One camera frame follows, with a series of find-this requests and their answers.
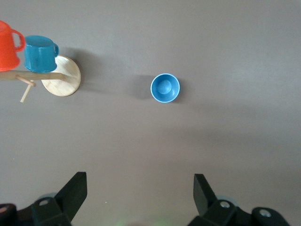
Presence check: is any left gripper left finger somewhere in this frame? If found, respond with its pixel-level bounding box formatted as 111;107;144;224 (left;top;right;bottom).
30;171;88;226

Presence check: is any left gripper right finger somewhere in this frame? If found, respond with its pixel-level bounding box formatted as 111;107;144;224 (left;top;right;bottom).
187;173;237;226

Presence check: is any blue plastic cup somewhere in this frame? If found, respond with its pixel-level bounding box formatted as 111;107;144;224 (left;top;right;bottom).
150;73;181;104

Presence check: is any wooden mug tree stand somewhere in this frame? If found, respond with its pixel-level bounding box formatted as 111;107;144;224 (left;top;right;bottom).
0;55;82;103

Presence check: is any teal enamel mug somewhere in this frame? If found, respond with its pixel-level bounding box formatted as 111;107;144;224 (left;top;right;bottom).
23;35;60;73

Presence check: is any orange mug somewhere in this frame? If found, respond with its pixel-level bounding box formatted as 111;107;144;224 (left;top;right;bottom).
0;20;26;72

